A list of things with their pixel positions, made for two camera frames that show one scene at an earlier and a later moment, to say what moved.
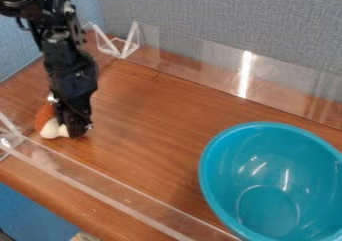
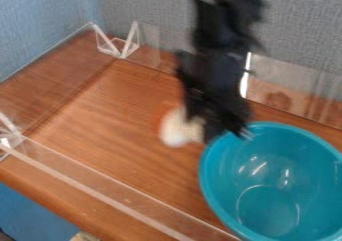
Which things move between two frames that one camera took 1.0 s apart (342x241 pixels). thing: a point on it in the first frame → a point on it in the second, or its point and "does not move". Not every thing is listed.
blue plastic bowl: (271, 179) does not move
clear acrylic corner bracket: (119, 48) does not move
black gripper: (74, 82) → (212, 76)
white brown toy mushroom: (47, 124) → (178, 129)
